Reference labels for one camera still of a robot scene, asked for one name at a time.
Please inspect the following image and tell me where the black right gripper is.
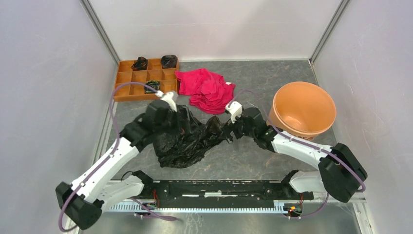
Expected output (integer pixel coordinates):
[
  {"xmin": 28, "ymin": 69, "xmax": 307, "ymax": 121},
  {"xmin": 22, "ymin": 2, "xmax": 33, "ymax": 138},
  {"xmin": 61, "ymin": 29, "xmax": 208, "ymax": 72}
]
[{"xmin": 220, "ymin": 112, "xmax": 256, "ymax": 144}]

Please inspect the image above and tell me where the black plastic trash bag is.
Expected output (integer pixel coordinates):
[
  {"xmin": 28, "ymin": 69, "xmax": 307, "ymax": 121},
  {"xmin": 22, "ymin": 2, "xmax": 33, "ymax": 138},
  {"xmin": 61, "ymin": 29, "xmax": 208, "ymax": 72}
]
[{"xmin": 152, "ymin": 105, "xmax": 226, "ymax": 169}]

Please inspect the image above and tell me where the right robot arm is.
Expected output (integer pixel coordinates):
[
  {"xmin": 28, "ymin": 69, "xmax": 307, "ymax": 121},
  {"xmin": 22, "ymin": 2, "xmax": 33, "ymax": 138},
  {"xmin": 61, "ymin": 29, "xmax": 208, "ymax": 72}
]
[{"xmin": 223, "ymin": 102, "xmax": 368, "ymax": 203}]

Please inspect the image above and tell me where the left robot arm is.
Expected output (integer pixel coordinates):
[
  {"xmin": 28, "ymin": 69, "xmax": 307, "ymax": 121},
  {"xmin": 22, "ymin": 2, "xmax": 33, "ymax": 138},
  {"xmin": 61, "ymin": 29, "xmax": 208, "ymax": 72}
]
[{"xmin": 55, "ymin": 99, "xmax": 177, "ymax": 230}]

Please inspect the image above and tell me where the orange plastic trash bin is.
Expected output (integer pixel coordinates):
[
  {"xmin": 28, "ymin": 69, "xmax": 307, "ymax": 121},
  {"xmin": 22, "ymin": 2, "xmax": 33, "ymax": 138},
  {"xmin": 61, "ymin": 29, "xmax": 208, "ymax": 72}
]
[{"xmin": 267, "ymin": 81, "xmax": 337, "ymax": 140}]

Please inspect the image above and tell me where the red crumpled cloth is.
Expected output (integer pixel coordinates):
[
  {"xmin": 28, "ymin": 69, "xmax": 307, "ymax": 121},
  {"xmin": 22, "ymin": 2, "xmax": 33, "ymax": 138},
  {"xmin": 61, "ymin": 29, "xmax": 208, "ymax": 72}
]
[{"xmin": 175, "ymin": 68, "xmax": 236, "ymax": 115}]

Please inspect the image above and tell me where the wooden compartment tray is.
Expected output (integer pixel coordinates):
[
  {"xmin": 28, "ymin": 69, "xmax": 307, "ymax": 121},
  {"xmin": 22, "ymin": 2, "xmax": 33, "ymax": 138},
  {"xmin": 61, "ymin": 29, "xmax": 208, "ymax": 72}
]
[{"xmin": 113, "ymin": 58, "xmax": 179, "ymax": 102}]

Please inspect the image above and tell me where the blue green rolled item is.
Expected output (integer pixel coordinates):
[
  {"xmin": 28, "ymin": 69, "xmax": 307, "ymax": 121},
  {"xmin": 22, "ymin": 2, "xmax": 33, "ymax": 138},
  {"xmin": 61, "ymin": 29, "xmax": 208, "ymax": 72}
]
[{"xmin": 144, "ymin": 80, "xmax": 160, "ymax": 94}]

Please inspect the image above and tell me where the dark rolled item back right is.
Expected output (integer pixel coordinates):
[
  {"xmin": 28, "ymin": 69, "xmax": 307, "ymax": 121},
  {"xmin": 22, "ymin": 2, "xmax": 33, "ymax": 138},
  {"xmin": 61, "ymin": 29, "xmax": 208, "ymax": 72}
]
[{"xmin": 160, "ymin": 55, "xmax": 178, "ymax": 69}]

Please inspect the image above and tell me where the black rolled item back left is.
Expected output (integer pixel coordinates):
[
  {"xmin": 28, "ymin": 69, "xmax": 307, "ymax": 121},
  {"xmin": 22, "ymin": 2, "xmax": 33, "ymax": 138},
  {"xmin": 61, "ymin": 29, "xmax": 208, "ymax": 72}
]
[{"xmin": 131, "ymin": 57, "xmax": 148, "ymax": 71}]

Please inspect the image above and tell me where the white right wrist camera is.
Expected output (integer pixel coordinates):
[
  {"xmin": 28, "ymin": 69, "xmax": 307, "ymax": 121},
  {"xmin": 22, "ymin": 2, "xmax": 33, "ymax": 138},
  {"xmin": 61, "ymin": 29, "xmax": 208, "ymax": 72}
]
[{"xmin": 225, "ymin": 101, "xmax": 243, "ymax": 123}]

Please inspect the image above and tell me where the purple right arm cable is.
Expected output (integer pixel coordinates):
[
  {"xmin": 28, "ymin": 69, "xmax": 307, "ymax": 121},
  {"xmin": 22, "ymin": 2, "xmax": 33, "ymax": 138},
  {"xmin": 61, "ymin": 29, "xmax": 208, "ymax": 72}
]
[{"xmin": 227, "ymin": 90, "xmax": 367, "ymax": 193}]

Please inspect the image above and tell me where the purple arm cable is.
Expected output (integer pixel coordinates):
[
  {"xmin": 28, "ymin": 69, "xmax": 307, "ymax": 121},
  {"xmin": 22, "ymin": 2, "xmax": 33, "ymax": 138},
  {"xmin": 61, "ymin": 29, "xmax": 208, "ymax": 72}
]
[
  {"xmin": 227, "ymin": 90, "xmax": 367, "ymax": 193},
  {"xmin": 58, "ymin": 82, "xmax": 160, "ymax": 233}
]

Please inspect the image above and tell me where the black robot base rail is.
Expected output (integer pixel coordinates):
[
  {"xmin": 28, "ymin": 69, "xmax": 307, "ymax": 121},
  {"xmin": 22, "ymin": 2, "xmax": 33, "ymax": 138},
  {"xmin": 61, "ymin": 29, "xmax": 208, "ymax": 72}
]
[{"xmin": 132, "ymin": 171, "xmax": 314, "ymax": 209}]

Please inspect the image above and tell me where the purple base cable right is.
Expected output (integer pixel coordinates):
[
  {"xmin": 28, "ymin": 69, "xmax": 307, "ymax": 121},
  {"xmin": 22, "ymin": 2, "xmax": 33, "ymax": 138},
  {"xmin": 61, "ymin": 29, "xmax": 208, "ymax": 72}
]
[{"xmin": 287, "ymin": 193, "xmax": 330, "ymax": 220}]

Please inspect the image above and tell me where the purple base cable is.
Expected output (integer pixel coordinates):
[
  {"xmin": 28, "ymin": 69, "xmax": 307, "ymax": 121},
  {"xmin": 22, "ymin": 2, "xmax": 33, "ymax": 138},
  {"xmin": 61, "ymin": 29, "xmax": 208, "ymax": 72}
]
[
  {"xmin": 287, "ymin": 193, "xmax": 330, "ymax": 220},
  {"xmin": 129, "ymin": 198, "xmax": 178, "ymax": 223}
]

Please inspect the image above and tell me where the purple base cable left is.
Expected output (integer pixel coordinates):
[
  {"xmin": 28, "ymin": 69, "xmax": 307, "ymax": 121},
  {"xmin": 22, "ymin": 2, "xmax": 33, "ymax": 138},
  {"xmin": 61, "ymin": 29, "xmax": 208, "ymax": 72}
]
[{"xmin": 129, "ymin": 198, "xmax": 178, "ymax": 223}]

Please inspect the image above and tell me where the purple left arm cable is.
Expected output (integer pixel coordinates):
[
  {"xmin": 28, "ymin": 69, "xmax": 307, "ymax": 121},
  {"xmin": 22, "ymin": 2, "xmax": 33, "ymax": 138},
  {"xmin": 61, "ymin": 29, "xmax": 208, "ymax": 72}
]
[{"xmin": 58, "ymin": 82, "xmax": 160, "ymax": 233}]

